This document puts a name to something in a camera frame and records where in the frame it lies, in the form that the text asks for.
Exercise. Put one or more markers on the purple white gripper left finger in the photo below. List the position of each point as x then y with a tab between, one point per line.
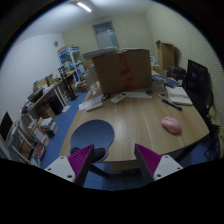
73	168

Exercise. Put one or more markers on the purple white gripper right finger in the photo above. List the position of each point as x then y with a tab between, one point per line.
154	166

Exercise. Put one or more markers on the dark blue mouse pad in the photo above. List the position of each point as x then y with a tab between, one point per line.
94	132

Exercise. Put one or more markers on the pink computer mouse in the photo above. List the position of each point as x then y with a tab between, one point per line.
171	125

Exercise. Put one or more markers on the black computer monitor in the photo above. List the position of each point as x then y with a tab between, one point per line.
197	79

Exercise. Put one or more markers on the white bookshelf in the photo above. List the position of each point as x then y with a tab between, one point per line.
30	148

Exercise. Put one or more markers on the black pen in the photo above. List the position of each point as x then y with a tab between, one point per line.
172	104

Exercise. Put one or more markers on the white keyboard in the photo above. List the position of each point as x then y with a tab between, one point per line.
94	106

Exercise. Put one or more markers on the wooden desk with shelves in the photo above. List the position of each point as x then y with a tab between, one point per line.
52	91

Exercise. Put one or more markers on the white paper sheet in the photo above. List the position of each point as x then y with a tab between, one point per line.
141	95

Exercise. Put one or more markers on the open white notebook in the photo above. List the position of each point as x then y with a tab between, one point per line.
178	96

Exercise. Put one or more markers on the white remote control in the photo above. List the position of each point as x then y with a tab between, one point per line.
119	98

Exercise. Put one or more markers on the blue book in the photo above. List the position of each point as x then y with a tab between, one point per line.
167	82

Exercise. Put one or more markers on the large cardboard box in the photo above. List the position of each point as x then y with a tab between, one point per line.
124	71

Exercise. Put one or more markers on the glass door display fridge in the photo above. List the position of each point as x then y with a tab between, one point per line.
71	59

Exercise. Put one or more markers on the tall cardboard box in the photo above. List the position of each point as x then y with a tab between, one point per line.
166	55

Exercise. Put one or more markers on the ceiling fluorescent light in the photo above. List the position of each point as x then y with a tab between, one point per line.
84	7

